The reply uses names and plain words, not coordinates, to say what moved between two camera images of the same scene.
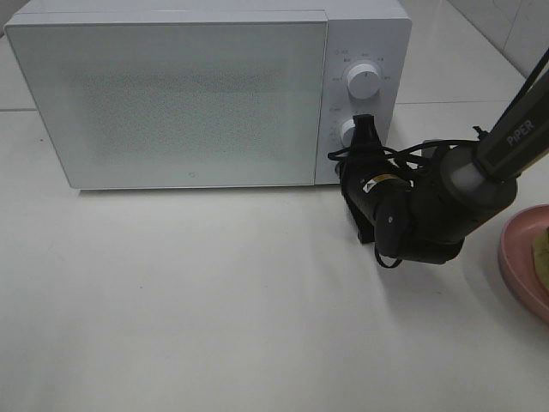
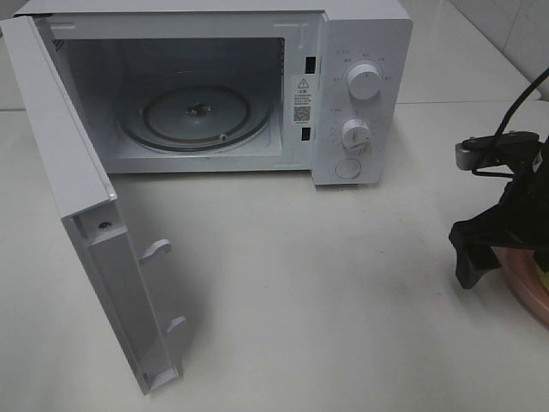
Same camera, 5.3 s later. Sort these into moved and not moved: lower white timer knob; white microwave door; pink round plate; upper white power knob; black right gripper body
Moved: white microwave door; black right gripper body
Not moved: lower white timer knob; pink round plate; upper white power knob
